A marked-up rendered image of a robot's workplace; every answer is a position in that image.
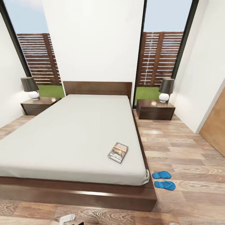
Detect sandal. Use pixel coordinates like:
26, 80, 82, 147
152, 171, 172, 179
154, 181, 175, 190

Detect hardback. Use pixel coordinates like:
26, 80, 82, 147
108, 142, 128, 163

